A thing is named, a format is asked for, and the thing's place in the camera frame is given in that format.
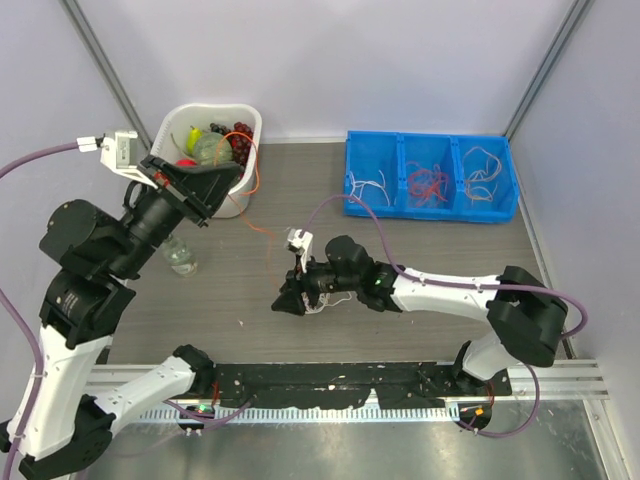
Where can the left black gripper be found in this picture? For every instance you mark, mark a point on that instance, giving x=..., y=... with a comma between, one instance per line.
x=198, y=190

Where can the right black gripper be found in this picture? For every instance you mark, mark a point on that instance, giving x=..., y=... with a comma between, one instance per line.
x=297, y=282

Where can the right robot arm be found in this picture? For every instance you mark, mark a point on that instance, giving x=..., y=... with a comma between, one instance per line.
x=526, y=321

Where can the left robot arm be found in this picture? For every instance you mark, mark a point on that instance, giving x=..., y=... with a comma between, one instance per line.
x=59, y=428

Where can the green melon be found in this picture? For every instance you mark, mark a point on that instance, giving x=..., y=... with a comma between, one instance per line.
x=212, y=149

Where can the red apple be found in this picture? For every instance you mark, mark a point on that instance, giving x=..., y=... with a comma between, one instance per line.
x=186, y=162

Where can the yellow-green pear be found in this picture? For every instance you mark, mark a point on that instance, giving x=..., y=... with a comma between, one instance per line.
x=194, y=135

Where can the red grape bunch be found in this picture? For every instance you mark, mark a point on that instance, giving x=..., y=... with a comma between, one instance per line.
x=241, y=142

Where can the dark grape bunch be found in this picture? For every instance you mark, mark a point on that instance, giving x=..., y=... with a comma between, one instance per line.
x=220, y=129

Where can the white plastic basket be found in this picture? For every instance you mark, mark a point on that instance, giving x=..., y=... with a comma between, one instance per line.
x=170, y=144

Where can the blue three-compartment bin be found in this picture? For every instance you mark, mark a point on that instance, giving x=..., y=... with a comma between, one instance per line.
x=434, y=177

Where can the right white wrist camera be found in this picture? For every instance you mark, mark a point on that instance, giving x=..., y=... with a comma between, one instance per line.
x=300, y=242

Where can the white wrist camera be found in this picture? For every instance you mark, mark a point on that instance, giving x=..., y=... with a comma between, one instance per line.
x=300, y=242
x=118, y=153

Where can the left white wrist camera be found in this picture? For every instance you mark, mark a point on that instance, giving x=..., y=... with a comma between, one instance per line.
x=118, y=153

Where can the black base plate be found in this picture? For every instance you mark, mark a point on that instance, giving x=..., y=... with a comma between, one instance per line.
x=397, y=385

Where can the white slotted cable duct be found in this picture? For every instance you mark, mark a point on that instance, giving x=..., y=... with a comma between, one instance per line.
x=370, y=413

